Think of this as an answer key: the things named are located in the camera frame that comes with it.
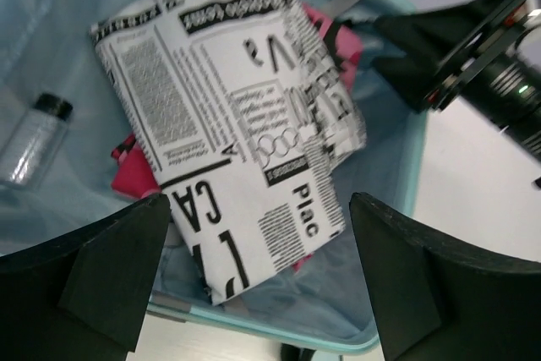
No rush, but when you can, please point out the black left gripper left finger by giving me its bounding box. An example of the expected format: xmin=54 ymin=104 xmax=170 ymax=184
xmin=1 ymin=194 xmax=170 ymax=360

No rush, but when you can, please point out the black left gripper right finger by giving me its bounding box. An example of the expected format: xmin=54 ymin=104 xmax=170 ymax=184
xmin=349 ymin=193 xmax=540 ymax=360

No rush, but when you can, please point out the clear bottle black cap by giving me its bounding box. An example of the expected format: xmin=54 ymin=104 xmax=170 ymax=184
xmin=1 ymin=93 xmax=73 ymax=189

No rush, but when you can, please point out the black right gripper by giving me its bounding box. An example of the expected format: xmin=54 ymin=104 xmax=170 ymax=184
xmin=374 ymin=0 xmax=540 ymax=160

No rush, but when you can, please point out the pink camouflage garment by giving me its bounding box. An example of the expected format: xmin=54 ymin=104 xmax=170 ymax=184
xmin=109 ymin=1 xmax=365 ymax=273

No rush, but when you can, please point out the newspaper print cloth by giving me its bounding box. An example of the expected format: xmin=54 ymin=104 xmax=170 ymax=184
xmin=90 ymin=0 xmax=366 ymax=304

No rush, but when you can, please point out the light blue suitcase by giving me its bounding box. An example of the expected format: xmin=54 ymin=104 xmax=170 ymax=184
xmin=1 ymin=0 xmax=426 ymax=354

